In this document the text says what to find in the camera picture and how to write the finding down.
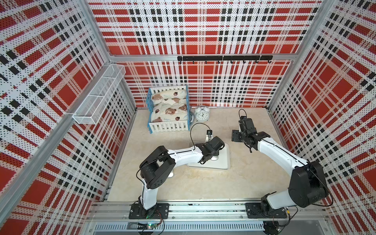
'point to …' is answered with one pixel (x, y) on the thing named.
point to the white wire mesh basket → (94, 106)
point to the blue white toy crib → (153, 128)
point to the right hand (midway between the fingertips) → (239, 133)
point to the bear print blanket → (170, 111)
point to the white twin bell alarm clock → (202, 113)
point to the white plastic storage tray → (223, 162)
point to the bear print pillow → (158, 96)
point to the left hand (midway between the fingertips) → (213, 146)
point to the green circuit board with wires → (153, 225)
